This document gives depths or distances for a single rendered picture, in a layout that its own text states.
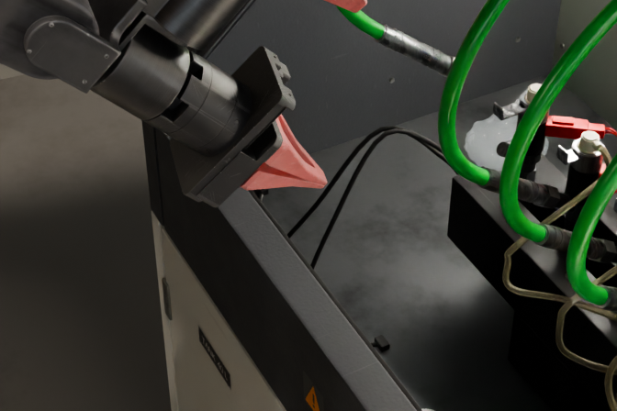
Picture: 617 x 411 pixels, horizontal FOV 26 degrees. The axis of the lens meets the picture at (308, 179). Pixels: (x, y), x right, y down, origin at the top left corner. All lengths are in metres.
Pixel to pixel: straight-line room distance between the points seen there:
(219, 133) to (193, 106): 0.03
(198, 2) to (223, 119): 0.09
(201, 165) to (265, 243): 0.38
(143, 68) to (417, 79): 0.79
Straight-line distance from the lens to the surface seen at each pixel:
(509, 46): 1.67
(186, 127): 0.89
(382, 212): 1.50
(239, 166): 0.91
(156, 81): 0.86
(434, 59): 1.24
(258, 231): 1.30
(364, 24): 1.20
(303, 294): 1.24
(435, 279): 1.43
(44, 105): 3.09
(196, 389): 1.66
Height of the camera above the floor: 1.83
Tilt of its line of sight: 40 degrees down
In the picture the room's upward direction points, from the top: straight up
